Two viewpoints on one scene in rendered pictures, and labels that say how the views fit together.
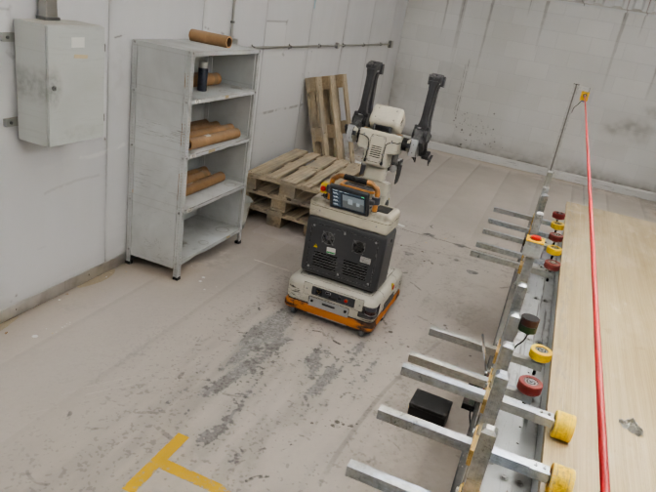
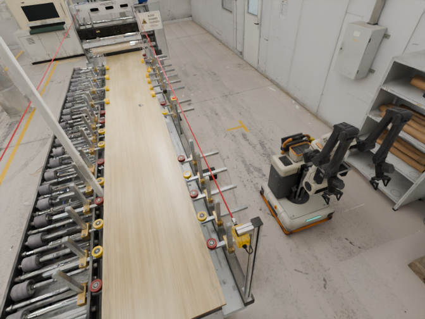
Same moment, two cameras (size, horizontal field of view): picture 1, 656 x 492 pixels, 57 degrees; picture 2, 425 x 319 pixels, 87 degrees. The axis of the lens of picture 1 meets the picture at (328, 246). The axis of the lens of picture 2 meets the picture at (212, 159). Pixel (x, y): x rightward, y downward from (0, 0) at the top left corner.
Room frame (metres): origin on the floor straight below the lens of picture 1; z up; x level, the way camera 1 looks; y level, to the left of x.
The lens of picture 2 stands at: (4.55, -1.84, 2.51)
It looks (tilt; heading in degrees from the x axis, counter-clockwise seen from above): 44 degrees down; 146
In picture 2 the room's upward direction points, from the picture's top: 6 degrees counter-clockwise
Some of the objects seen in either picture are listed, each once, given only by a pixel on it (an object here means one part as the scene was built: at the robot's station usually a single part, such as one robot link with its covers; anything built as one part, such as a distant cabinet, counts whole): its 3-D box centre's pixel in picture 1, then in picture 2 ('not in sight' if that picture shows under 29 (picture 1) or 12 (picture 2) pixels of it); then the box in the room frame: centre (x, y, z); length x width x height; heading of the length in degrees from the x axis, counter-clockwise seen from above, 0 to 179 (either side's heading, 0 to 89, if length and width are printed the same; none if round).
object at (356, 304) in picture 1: (333, 296); not in sight; (3.47, -0.09, 0.23); 0.41 x 0.02 x 0.08; 71
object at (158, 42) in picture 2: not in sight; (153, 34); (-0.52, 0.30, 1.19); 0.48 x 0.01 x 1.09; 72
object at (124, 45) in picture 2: not in sight; (121, 46); (-0.83, -0.35, 1.05); 1.43 x 0.12 x 0.12; 72
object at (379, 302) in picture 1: (346, 286); (295, 200); (3.78, -0.17, 0.16); 0.67 x 0.64 x 0.25; 161
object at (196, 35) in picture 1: (210, 38); not in sight; (4.35, 1.04, 1.59); 0.30 x 0.08 x 0.08; 72
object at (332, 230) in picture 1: (351, 233); (297, 171); (3.69, -0.14, 0.59); 0.55 x 0.34 x 0.83; 71
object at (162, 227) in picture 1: (193, 155); (408, 135); (4.25, 1.07, 0.78); 0.90 x 0.45 x 1.55; 162
